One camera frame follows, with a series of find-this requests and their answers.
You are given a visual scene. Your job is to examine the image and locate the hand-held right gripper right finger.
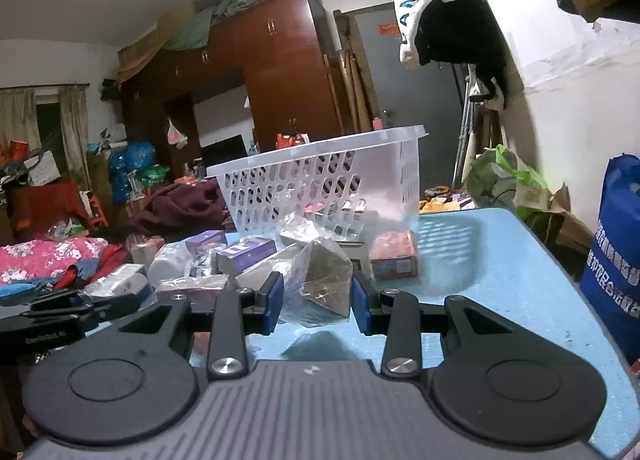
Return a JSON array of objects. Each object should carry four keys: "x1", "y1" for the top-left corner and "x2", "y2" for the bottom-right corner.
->
[{"x1": 352, "y1": 274, "x2": 511, "y2": 380}]

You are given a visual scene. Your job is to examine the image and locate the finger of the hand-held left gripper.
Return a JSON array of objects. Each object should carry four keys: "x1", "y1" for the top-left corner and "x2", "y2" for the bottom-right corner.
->
[
  {"x1": 0, "y1": 289, "x2": 78, "y2": 313},
  {"x1": 25, "y1": 293, "x2": 141, "y2": 326}
]

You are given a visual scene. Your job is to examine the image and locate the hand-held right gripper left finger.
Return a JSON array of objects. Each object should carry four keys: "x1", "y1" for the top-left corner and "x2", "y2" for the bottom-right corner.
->
[{"x1": 117, "y1": 271, "x2": 285, "y2": 382}]

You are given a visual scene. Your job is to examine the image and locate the clear bag with dark item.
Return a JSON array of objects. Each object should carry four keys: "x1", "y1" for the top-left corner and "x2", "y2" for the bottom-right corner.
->
[{"x1": 280, "y1": 237, "x2": 356, "y2": 328}]

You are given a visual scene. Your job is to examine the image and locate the large purple box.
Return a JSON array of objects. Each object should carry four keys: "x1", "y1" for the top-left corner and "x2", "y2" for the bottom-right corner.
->
[{"x1": 216, "y1": 236, "x2": 277, "y2": 277}]

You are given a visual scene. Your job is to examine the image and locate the red patterned box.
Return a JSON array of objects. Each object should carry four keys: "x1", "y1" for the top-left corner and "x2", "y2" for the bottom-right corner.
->
[{"x1": 369, "y1": 230, "x2": 419, "y2": 281}]

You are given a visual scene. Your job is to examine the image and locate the small purple box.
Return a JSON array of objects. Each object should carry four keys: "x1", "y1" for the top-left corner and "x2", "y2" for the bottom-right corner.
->
[{"x1": 185, "y1": 230, "x2": 228, "y2": 256}]

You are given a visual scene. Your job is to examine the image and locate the white plastic basket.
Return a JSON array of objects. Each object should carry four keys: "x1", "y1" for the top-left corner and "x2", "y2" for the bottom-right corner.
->
[{"x1": 206, "y1": 124, "x2": 431, "y2": 241}]

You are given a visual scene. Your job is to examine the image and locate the white tissue pack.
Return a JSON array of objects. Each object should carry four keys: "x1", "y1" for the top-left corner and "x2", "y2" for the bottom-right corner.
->
[{"x1": 80, "y1": 264, "x2": 151, "y2": 302}]

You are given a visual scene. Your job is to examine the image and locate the pink floral blanket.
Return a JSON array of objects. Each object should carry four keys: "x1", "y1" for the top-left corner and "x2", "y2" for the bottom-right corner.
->
[{"x1": 0, "y1": 237, "x2": 108, "y2": 286}]

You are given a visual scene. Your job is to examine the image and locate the clear bag with grey item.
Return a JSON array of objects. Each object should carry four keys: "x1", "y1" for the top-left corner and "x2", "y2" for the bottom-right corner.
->
[{"x1": 277, "y1": 217, "x2": 321, "y2": 248}]

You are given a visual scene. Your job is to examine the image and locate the pale pink box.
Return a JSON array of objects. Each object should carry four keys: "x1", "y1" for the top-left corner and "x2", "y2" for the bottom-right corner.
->
[{"x1": 127, "y1": 235, "x2": 166, "y2": 266}]

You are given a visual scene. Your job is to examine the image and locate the flat clear packet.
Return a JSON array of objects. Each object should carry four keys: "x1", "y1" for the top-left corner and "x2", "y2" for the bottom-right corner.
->
[{"x1": 157, "y1": 275, "x2": 231, "y2": 301}]

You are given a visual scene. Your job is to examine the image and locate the white wrapped roll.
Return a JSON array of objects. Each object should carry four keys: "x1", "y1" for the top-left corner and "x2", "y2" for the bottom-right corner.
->
[{"x1": 150, "y1": 243, "x2": 196, "y2": 286}]

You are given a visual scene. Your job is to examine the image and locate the dark red cloth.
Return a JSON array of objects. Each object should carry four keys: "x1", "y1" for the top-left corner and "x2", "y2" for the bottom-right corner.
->
[{"x1": 10, "y1": 180, "x2": 96, "y2": 241}]

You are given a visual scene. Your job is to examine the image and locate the maroon cloth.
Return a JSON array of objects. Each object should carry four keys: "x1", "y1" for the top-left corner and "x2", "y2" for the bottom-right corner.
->
[{"x1": 127, "y1": 180, "x2": 228, "y2": 241}]

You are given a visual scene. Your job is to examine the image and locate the pile of colourful snack packets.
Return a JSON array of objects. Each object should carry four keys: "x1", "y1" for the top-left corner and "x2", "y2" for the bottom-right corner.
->
[{"x1": 420, "y1": 185, "x2": 476, "y2": 213}]

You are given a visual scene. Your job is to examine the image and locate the blue plastic bags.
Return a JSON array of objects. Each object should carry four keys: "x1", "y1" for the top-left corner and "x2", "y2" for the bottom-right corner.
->
[{"x1": 107, "y1": 141, "x2": 156, "y2": 203}]

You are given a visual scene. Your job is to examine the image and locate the black monitor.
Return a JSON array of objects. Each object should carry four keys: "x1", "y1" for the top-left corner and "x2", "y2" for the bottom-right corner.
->
[{"x1": 200, "y1": 135, "x2": 248, "y2": 171}]

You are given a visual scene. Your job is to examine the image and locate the orange and white tote bag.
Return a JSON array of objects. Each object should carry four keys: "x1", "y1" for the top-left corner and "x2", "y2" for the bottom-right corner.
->
[{"x1": 275, "y1": 133, "x2": 311, "y2": 151}]

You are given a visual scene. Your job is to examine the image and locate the beige curtain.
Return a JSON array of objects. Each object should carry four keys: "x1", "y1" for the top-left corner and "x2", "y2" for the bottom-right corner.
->
[{"x1": 0, "y1": 85, "x2": 91, "y2": 191}]

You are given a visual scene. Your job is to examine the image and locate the green plastic bag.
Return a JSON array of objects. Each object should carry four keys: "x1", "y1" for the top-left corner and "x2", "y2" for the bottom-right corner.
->
[{"x1": 467, "y1": 144, "x2": 551, "y2": 226}]

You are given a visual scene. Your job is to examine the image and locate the hanging white and red plastic bag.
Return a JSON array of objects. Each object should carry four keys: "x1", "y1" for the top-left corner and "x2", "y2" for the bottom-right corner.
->
[{"x1": 166, "y1": 117, "x2": 188, "y2": 150}]

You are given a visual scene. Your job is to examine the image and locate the metal crutch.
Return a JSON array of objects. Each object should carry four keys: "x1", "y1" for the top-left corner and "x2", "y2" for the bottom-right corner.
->
[{"x1": 452, "y1": 65, "x2": 481, "y2": 191}]

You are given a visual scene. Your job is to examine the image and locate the grey door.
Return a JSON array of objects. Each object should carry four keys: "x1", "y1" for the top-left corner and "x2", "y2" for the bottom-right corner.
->
[{"x1": 350, "y1": 5, "x2": 463, "y2": 191}]

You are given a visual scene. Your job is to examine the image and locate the brown paper bag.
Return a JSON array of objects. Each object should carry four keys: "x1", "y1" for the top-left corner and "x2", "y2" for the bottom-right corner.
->
[{"x1": 525, "y1": 185, "x2": 596, "y2": 261}]

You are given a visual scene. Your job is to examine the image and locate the brown wooden wardrobe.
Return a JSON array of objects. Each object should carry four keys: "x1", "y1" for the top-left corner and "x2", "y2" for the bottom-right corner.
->
[{"x1": 117, "y1": 0, "x2": 346, "y2": 181}]

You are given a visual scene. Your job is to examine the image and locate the blue tote bag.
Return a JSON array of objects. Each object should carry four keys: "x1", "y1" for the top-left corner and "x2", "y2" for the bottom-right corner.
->
[{"x1": 580, "y1": 154, "x2": 640, "y2": 356}]

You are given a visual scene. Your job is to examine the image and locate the green cloth bundle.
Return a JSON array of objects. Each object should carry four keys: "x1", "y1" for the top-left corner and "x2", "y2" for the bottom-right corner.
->
[{"x1": 165, "y1": 0, "x2": 261, "y2": 51}]

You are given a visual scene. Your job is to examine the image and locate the hanging white and black garment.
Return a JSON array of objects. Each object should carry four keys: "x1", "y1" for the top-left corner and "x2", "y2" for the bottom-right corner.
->
[{"x1": 390, "y1": 0, "x2": 508, "y2": 111}]

